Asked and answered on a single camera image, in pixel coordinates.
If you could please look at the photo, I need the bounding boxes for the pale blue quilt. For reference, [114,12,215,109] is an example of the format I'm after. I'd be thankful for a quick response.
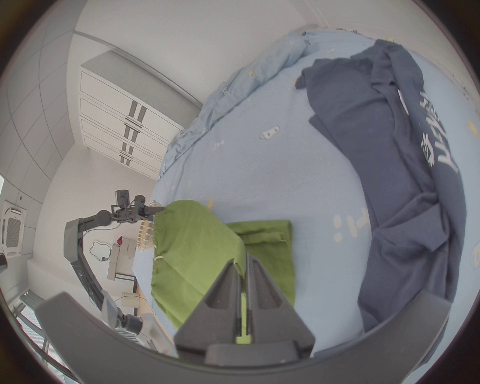
[158,30,319,179]

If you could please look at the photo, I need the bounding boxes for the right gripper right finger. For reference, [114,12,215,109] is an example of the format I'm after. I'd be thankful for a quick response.
[245,254,316,360]

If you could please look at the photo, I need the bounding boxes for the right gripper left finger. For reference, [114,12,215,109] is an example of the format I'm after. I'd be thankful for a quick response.
[173,260,242,364]

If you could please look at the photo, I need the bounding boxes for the white wardrobe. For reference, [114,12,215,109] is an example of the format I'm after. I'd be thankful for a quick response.
[80,50,203,181]

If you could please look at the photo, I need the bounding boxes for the green shorts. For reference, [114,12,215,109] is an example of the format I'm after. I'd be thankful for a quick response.
[151,200,297,344]

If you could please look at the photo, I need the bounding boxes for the window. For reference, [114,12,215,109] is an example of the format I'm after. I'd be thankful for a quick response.
[9,290,81,381]

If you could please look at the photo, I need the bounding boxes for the dark blue T-shirt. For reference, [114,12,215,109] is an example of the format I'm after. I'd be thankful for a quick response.
[295,38,467,332]

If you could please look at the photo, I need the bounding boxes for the white ceiling air conditioner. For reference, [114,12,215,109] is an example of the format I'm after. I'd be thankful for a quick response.
[2,208,28,259]

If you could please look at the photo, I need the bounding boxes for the round woven basket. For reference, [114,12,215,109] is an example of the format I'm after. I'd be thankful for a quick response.
[136,200,166,253]

